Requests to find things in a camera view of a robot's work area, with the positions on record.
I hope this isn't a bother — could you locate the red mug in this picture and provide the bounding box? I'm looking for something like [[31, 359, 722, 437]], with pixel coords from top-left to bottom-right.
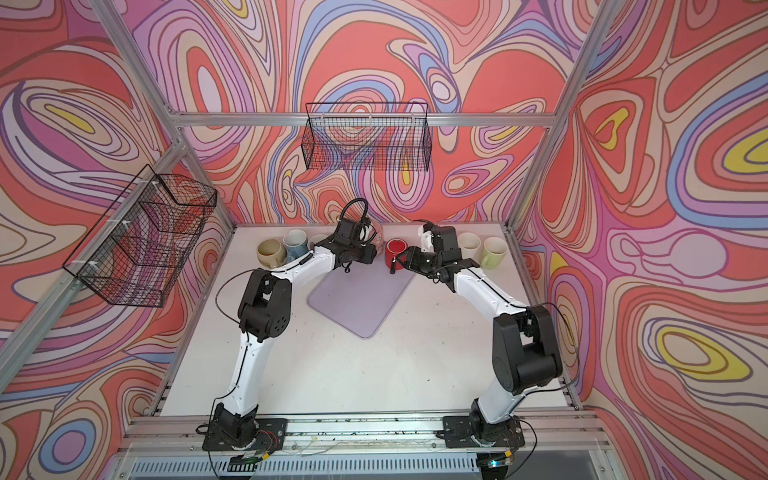
[[385, 238, 409, 274]]

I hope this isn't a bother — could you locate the white mug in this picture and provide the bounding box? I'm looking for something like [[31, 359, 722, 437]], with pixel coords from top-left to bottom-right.
[[457, 232, 482, 263]]

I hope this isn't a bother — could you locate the purple grey mug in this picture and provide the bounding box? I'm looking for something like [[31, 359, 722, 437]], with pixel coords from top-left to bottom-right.
[[308, 233, 329, 250]]

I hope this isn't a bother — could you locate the light green mug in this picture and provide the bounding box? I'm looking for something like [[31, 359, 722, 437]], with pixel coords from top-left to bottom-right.
[[480, 237, 509, 270]]

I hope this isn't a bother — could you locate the blue textured mug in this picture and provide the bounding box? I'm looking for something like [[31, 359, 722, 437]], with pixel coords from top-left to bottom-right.
[[283, 229, 309, 263]]

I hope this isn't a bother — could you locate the beige speckled mug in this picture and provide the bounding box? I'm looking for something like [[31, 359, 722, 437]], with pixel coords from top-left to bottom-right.
[[257, 238, 287, 269]]

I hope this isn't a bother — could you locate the pink mug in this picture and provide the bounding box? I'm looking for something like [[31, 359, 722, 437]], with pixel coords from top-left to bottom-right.
[[369, 220, 385, 250]]

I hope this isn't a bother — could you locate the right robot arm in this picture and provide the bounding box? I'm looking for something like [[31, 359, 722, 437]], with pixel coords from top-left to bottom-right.
[[390, 221, 563, 425]]

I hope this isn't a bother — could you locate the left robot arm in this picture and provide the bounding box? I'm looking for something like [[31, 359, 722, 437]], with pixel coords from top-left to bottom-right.
[[206, 197, 378, 449]]

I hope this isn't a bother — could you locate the lilac plastic tray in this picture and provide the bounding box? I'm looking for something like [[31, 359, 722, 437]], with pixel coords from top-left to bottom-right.
[[308, 258, 415, 339]]

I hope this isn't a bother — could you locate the black wire basket back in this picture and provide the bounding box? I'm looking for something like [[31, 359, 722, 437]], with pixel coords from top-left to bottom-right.
[[301, 101, 432, 172]]

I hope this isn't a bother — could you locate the black wire basket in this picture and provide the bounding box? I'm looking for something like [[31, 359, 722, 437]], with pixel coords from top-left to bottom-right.
[[301, 101, 432, 172], [62, 166, 218, 308]]

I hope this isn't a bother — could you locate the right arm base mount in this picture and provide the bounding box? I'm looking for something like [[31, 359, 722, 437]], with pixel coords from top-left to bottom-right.
[[435, 414, 526, 452]]

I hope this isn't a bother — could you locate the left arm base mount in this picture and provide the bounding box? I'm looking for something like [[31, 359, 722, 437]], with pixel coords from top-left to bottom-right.
[[202, 418, 288, 453]]

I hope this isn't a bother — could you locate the black wire basket left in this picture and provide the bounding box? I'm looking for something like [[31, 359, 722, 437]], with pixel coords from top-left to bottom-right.
[[62, 166, 218, 308]]

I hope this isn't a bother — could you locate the aluminium front rail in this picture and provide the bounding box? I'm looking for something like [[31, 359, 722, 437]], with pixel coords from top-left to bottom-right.
[[106, 409, 624, 479]]

